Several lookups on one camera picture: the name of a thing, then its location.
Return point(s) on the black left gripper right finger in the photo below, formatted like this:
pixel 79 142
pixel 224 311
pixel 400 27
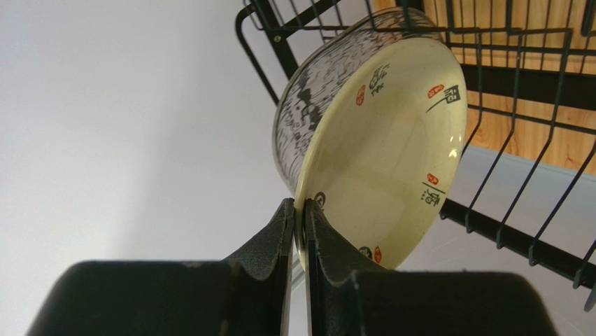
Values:
pixel 349 294

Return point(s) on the black wire dish rack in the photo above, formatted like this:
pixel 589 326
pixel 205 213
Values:
pixel 530 68

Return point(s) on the cream patterned plate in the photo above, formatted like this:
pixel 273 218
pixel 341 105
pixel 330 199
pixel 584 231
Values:
pixel 386 151

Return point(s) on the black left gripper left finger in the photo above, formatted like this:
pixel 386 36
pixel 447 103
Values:
pixel 246 293

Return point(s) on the clear glass plate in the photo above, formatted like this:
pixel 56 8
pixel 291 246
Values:
pixel 318 80

